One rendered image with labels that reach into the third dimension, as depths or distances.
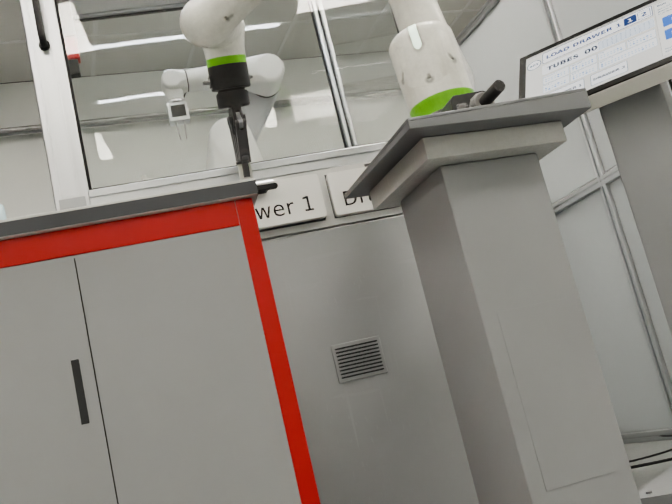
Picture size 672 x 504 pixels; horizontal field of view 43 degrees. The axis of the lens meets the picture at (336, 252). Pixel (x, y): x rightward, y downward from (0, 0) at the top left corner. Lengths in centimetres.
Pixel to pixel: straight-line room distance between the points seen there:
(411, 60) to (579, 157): 207
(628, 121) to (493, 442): 105
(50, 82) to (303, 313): 82
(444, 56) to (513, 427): 69
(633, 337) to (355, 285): 174
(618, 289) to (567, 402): 210
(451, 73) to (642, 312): 201
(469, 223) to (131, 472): 68
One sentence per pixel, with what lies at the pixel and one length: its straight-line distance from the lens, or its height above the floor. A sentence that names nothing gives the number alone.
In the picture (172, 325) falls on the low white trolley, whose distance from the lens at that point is 139.
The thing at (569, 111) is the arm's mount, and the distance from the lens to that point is 156.
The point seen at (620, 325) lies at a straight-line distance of 361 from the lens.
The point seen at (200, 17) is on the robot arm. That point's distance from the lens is 186.
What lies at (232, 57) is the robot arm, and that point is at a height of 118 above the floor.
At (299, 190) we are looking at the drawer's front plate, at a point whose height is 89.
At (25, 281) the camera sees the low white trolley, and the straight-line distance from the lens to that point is 142.
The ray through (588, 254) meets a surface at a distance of 368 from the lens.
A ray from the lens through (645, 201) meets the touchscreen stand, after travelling 224.
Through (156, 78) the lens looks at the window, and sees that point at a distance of 219.
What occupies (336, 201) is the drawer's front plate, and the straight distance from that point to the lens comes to 207.
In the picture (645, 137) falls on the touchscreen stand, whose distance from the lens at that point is 226.
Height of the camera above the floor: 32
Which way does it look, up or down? 12 degrees up
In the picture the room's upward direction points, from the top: 14 degrees counter-clockwise
